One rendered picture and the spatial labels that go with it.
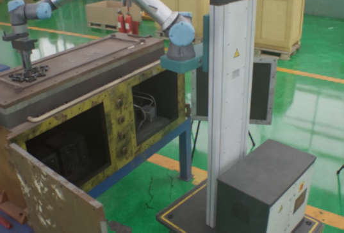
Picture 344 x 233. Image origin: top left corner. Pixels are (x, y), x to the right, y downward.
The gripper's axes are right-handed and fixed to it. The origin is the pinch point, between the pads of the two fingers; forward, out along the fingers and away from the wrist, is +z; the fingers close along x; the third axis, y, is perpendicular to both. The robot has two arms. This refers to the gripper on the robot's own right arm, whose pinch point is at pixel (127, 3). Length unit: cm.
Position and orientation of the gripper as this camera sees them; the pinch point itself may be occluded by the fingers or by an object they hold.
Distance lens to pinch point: 251.2
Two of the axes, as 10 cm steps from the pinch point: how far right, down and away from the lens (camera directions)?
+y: 6.5, -3.4, 6.8
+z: 0.2, 9.0, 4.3
